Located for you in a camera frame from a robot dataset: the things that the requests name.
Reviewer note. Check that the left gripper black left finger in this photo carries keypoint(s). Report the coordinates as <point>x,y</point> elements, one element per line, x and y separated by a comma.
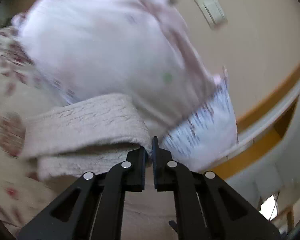
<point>91,207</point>

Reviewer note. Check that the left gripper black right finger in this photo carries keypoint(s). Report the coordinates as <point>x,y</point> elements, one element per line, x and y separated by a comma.
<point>206,206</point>

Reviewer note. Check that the cream knit sweater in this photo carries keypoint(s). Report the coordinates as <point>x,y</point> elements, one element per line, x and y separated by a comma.
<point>92,135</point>

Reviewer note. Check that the floral bedspread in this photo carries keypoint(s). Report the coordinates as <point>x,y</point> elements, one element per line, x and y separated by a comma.
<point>22,194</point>

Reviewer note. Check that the pink lavender-print pillow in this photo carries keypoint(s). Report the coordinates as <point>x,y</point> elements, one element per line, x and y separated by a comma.
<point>140,48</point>

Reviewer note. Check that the white wall switch panel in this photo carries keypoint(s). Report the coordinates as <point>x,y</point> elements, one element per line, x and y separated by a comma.
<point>212,11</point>

